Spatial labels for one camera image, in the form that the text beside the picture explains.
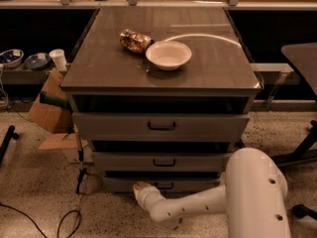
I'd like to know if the grey bottom drawer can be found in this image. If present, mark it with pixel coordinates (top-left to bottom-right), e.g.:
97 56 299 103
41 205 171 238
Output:
103 178 220 193

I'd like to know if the grey drawer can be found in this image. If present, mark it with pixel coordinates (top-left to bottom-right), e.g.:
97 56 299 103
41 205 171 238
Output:
103 178 220 193
91 152 231 172
73 112 249 142

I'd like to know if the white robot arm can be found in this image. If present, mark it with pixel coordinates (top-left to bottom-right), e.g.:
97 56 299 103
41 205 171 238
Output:
133 148 291 238

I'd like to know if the grey drawer cabinet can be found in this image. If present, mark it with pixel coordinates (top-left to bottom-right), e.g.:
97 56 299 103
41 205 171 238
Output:
61 6 262 192

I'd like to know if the grey middle drawer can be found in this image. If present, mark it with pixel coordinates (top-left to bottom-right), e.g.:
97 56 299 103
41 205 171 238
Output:
91 152 231 172

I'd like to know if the grey top drawer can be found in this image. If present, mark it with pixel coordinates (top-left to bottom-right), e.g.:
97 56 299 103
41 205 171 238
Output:
73 112 249 142

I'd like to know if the glass jar with snacks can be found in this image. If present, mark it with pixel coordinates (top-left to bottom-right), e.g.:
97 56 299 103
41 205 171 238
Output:
120 29 155 55

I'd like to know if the cardboard box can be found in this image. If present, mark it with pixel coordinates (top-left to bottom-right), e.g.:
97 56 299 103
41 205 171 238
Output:
27 68 77 150

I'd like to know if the white paper cup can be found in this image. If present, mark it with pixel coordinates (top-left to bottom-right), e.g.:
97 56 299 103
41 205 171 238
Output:
50 49 66 71

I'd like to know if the blue bowl on shelf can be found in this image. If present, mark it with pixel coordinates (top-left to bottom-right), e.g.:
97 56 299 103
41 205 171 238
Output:
24 53 51 71

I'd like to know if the black stand leg left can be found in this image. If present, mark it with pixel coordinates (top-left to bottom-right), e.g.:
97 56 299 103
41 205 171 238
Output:
0 125 20 164

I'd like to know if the dark side table top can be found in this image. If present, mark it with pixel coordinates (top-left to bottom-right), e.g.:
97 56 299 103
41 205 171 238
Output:
281 43 317 96

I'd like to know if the blue white bowl far left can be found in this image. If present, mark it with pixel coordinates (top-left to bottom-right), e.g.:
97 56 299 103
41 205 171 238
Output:
0 49 24 68

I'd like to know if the black caster foot right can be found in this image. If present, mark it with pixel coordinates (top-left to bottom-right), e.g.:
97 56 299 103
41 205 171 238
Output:
292 204 317 220

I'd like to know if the green handled tool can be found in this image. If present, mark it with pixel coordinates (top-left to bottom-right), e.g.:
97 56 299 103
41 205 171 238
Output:
40 91 71 111

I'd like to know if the black table leg frame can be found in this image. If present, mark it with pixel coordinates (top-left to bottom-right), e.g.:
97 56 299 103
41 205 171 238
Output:
272 120 317 168

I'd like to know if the black floor cable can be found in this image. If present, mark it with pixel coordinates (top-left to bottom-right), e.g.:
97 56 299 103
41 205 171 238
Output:
0 201 82 238

